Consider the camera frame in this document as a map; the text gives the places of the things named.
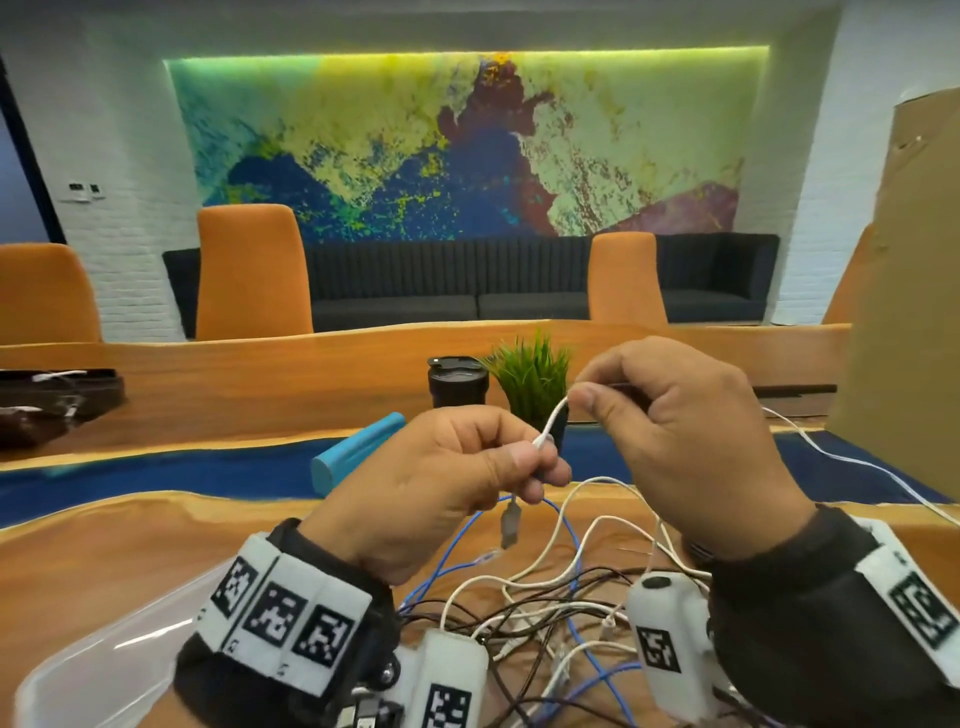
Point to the orange chair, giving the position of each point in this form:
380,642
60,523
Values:
851,285
255,277
626,285
45,300

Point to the black travel mug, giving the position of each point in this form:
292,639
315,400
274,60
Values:
457,382

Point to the dark framed glass door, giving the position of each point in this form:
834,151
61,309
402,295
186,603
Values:
19,195

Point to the white wall thermostat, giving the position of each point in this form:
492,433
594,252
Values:
76,191

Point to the green potted plant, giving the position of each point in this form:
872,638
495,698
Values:
529,375

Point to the wooden table with blue inlay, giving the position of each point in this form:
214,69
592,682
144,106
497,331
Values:
225,382

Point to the colourful abstract wall painting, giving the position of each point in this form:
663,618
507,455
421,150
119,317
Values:
375,135

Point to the person's right hand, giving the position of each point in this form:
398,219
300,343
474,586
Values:
697,450

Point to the black sofa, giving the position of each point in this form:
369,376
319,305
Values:
450,277

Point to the clear plastic container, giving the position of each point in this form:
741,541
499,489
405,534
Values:
97,660

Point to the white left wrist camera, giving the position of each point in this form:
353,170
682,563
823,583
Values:
450,667

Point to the person's left hand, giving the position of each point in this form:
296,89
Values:
420,487

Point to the teal cylindrical speaker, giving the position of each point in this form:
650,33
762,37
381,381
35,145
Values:
352,454

